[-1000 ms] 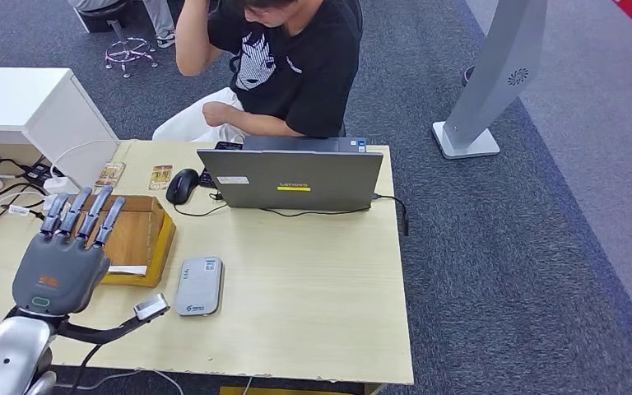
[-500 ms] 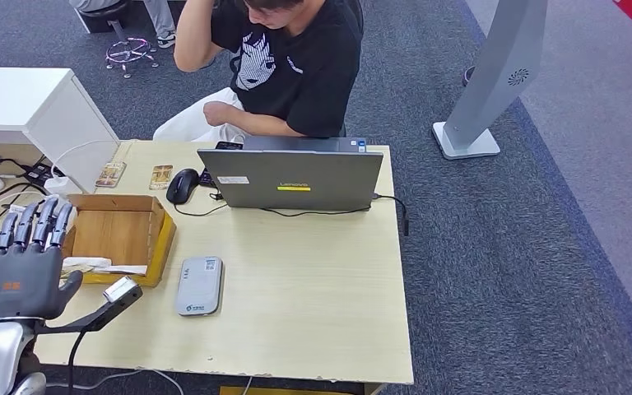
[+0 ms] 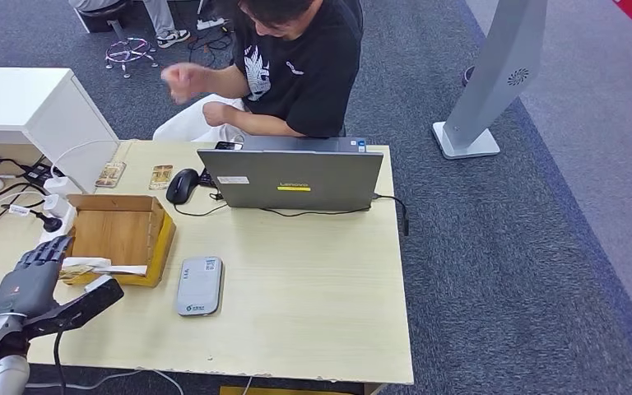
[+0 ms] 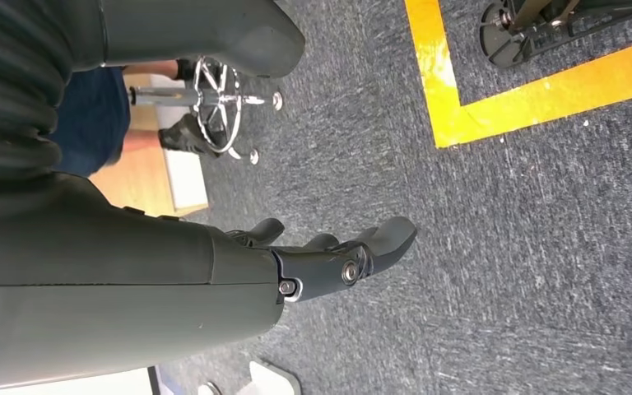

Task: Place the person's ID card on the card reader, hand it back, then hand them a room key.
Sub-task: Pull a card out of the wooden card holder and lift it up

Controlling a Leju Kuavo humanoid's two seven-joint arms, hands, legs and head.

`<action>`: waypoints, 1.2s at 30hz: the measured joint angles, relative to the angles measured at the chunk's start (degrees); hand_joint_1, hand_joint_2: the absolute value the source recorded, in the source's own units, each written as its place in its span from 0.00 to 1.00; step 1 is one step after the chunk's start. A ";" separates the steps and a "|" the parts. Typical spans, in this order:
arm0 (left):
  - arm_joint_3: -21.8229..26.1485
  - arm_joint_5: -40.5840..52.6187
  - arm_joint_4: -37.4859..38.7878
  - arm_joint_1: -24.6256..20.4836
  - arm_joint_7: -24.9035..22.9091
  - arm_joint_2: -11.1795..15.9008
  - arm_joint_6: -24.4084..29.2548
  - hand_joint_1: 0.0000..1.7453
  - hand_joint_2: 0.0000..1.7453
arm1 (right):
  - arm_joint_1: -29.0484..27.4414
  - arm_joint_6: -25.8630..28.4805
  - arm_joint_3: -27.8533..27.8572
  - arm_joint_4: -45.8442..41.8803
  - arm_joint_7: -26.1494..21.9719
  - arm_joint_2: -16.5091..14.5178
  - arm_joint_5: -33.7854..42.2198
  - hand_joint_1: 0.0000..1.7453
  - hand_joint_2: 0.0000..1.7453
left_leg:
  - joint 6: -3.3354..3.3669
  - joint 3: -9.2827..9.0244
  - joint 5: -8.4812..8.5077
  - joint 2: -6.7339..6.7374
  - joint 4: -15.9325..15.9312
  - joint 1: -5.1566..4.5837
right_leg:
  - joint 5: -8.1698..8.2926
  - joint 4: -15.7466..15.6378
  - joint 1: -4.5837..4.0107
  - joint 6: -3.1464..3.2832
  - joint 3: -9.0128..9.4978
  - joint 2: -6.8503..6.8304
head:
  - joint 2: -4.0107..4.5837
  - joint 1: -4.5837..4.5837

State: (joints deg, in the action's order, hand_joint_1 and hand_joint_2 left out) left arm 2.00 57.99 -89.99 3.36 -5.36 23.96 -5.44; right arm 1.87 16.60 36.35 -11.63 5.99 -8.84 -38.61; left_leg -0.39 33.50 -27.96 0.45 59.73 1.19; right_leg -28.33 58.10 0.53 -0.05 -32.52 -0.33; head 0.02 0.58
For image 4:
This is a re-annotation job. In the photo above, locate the white panel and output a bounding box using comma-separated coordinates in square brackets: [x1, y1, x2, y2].
[0, 368, 156, 395]

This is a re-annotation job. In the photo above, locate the chrome ring stool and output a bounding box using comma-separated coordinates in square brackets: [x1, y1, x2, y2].
[128, 54, 285, 165]

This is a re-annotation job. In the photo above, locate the yellow floor tape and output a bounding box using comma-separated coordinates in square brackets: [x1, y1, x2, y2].
[402, 0, 632, 149]

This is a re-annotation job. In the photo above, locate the white flat base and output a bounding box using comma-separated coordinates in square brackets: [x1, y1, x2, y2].
[236, 360, 304, 395]

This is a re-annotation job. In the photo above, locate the black wheeled base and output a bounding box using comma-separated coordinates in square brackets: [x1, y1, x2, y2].
[478, 0, 632, 69]

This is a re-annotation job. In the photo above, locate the person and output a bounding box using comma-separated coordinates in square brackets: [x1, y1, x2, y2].
[49, 58, 225, 179]

